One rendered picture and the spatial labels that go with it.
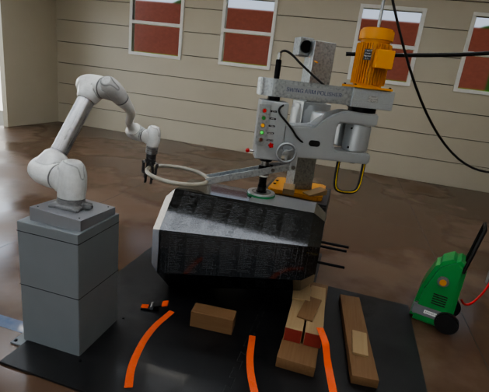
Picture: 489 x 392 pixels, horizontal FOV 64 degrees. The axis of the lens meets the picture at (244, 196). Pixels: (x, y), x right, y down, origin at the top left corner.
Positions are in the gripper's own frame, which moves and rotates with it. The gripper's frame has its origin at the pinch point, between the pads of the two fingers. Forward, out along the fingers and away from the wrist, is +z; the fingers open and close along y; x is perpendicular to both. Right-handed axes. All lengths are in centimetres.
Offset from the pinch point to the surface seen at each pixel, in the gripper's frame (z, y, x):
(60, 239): 12, -4, -98
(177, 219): 16.9, 35.2, -22.4
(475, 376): 68, 255, -31
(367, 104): -86, 146, 21
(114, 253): 32, 11, -64
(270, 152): -40, 88, 6
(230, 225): 12, 74, -20
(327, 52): -119, 109, 78
